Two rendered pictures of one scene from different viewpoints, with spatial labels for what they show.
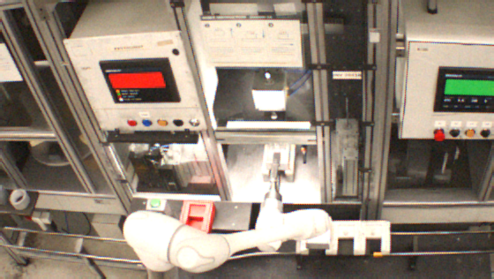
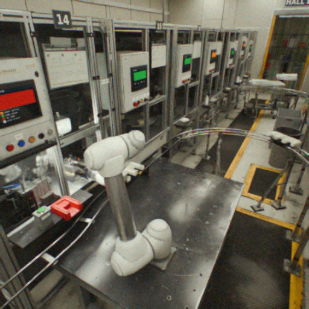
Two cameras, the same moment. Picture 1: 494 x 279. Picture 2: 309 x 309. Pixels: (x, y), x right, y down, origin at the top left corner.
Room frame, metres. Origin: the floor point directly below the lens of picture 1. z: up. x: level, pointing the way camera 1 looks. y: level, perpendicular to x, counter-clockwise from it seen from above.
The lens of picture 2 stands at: (0.48, 1.25, 1.95)
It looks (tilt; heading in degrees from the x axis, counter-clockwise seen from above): 29 degrees down; 283
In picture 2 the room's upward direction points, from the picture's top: 1 degrees clockwise
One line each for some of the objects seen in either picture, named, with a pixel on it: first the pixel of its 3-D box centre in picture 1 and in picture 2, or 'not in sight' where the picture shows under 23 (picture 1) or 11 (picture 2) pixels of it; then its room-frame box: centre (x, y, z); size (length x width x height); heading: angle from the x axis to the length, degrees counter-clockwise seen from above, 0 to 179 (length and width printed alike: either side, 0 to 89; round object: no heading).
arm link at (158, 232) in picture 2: not in sight; (157, 237); (0.70, 0.29, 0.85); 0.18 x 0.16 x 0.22; 55
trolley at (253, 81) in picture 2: not in sight; (262, 98); (-0.86, -5.28, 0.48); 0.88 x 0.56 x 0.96; 2
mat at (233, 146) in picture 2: not in sight; (244, 124); (-0.40, -4.43, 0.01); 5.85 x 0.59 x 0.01; 74
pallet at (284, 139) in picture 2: not in sight; (282, 140); (-0.41, -1.52, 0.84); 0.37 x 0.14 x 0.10; 132
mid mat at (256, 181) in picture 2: not in sight; (264, 182); (-0.45, -1.85, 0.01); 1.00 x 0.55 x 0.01; 74
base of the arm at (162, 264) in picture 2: not in sight; (160, 249); (0.69, 0.26, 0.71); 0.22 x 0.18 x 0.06; 74
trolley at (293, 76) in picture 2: not in sight; (283, 90); (-1.60, -6.39, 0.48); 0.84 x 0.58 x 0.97; 82
